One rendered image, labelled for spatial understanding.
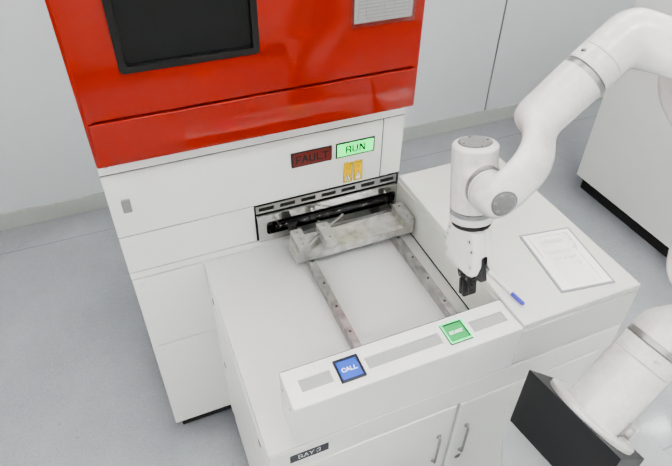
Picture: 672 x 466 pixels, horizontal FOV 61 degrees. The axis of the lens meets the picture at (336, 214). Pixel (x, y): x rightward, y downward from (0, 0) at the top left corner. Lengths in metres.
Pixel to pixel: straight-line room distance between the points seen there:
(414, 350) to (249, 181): 0.63
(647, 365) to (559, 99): 0.53
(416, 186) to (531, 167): 0.74
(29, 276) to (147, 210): 1.61
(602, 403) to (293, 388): 0.60
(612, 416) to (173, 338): 1.24
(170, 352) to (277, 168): 0.73
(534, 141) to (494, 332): 0.50
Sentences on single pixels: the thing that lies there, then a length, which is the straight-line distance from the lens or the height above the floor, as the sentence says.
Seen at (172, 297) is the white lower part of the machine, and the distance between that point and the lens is 1.76.
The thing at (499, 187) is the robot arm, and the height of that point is 1.41.
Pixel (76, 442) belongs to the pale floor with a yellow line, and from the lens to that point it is 2.43.
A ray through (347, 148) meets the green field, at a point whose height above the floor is 1.10.
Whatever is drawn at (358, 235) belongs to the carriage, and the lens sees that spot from 1.65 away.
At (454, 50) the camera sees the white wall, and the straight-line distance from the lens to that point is 3.60.
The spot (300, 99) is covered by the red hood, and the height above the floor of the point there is 1.31.
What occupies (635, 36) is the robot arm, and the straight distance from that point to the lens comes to 1.13.
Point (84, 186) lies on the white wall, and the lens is 3.27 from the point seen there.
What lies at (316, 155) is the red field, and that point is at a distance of 1.57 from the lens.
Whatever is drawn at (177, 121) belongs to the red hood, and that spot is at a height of 1.31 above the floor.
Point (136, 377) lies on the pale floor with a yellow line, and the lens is 2.51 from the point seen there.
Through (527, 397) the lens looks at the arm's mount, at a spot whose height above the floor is 0.93.
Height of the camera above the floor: 1.98
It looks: 40 degrees down
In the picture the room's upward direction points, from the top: 1 degrees clockwise
